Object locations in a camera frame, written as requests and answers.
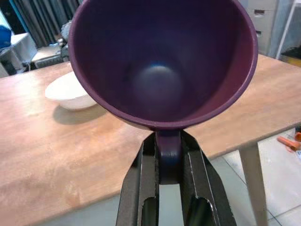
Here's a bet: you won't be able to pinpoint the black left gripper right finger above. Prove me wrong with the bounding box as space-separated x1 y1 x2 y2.
179 130 238 226

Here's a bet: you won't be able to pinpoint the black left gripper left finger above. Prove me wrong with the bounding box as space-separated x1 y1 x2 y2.
115 132 159 226

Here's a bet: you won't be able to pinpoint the purple mug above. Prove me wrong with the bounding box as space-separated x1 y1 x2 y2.
67 0 260 186

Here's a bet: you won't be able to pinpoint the light wooden table leg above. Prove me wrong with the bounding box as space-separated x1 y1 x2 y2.
238 139 269 226

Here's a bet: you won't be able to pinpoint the orange tool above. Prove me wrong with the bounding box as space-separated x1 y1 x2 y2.
277 131 301 152

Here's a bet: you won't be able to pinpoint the white bowl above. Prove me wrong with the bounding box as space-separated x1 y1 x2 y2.
45 71 98 112

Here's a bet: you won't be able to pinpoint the yellow and black box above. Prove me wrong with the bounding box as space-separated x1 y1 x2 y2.
280 46 301 66

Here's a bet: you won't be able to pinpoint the white drawer cabinet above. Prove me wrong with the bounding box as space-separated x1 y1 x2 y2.
246 0 281 56

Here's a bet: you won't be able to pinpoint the white shelf unit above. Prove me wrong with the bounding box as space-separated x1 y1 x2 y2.
0 32 39 78

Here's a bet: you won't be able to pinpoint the dark grey curtains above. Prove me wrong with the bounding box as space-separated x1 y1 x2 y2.
11 0 81 48

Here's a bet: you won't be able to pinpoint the blue bag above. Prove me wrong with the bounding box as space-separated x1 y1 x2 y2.
0 24 12 51

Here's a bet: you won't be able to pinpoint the white metal frame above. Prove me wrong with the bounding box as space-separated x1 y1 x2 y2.
275 0 301 60

